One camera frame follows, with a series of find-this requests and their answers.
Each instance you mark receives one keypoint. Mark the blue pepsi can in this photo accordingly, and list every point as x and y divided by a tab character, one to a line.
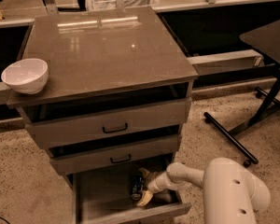
137	187

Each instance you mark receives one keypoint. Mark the middle grey drawer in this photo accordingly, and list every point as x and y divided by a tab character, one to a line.
108	156

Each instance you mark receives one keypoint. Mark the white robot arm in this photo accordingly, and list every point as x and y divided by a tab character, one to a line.
231	194

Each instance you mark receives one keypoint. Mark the open bottom grey drawer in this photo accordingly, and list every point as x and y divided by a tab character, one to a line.
104	196

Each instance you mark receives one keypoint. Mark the top grey drawer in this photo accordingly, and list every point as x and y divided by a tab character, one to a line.
78	129

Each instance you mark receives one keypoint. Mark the grey drawer cabinet with counter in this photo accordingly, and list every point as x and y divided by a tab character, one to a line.
102	61

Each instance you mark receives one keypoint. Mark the white bowl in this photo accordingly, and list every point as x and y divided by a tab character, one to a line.
27	76

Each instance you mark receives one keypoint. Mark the white wire basket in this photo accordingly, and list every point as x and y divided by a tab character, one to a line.
113	4

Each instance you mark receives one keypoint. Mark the black table with wheeled base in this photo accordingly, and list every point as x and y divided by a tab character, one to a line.
265	40

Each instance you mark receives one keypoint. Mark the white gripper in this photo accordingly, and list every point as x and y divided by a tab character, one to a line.
154	185

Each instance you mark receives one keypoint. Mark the grey side rail ledge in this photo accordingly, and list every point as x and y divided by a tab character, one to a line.
226	62

